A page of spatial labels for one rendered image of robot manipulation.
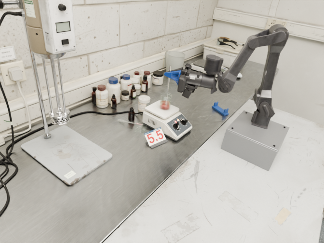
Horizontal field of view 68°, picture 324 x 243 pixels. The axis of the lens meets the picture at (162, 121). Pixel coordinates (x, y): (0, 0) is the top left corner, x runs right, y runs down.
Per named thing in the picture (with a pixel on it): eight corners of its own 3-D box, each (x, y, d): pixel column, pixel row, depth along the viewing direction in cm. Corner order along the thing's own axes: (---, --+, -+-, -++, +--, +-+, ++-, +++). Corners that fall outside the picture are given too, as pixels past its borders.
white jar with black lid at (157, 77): (157, 80, 160) (158, 70, 156) (164, 84, 156) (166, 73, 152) (150, 82, 156) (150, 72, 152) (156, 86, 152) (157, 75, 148)
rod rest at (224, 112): (228, 114, 130) (230, 109, 128) (223, 115, 128) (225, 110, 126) (216, 106, 137) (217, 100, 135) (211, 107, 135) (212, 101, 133)
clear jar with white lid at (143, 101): (141, 107, 127) (141, 94, 123) (151, 111, 125) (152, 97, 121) (135, 112, 122) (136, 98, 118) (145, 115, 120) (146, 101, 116)
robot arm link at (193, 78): (200, 81, 90) (197, 96, 93) (204, 65, 105) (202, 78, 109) (178, 77, 91) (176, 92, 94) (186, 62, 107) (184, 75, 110)
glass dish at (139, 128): (132, 132, 108) (132, 128, 106) (135, 126, 112) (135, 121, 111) (144, 134, 107) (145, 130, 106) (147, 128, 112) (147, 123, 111)
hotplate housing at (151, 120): (192, 130, 114) (195, 115, 109) (176, 142, 104) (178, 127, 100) (155, 112, 124) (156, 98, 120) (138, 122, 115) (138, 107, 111)
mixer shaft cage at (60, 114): (74, 120, 86) (66, 50, 73) (58, 128, 82) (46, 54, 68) (62, 113, 90) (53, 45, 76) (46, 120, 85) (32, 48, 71)
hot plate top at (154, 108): (180, 110, 113) (180, 108, 112) (164, 119, 104) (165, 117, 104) (159, 101, 118) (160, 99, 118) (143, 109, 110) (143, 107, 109)
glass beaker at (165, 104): (156, 107, 112) (158, 91, 108) (166, 105, 114) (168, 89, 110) (163, 113, 108) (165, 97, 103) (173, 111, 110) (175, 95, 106)
